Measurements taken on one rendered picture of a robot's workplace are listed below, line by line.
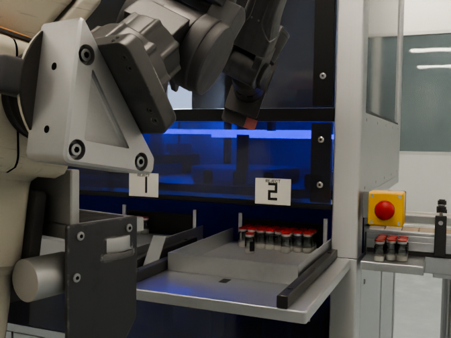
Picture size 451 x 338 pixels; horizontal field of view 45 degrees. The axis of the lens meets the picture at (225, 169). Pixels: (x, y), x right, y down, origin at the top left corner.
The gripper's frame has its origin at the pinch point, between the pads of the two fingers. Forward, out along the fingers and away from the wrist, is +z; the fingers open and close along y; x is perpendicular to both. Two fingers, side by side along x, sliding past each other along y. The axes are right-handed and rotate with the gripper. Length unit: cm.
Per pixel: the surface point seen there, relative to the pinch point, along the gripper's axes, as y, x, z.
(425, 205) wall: -40, 166, 447
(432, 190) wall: -57, 166, 443
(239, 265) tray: 32.1, 9.0, -9.1
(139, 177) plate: 23.0, -22.0, 25.3
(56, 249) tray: 43, -29, 4
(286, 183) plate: 13.4, 13.1, 13.0
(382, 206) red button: 12.4, 32.9, 3.5
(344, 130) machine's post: -1.1, 21.2, 7.5
